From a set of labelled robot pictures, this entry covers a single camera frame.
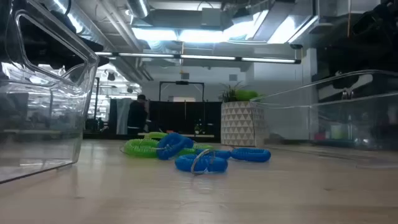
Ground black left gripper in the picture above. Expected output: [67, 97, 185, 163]
[18, 12, 111, 68]

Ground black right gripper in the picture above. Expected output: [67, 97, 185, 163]
[319, 34, 398, 90]

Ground blue spring keychain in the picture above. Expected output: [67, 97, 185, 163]
[230, 147, 272, 163]
[157, 133, 195, 161]
[195, 149, 233, 160]
[174, 148, 229, 175]

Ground grey hanging curtain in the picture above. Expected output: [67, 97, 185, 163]
[116, 98, 134, 135]

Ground clear plastic bin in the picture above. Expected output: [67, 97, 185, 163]
[250, 70, 398, 169]
[0, 0, 100, 184]

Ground person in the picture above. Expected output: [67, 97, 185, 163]
[126, 94, 149, 136]

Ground pale green cup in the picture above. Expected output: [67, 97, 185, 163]
[330, 123, 348, 140]

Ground long linear ceiling light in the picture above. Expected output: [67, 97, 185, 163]
[95, 51, 302, 65]

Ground black partition screen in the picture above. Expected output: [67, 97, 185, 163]
[149, 101, 222, 141]

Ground grey ceiling unit box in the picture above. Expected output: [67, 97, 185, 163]
[201, 7, 222, 27]

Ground potted succulent, patterned white pot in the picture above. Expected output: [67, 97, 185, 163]
[219, 81, 266, 147]

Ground background wooden table top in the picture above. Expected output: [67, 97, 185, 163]
[138, 133, 215, 139]

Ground round silver air duct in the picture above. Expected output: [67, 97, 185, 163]
[126, 0, 150, 19]

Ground black background gantry frame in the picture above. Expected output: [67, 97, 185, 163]
[159, 80, 205, 103]

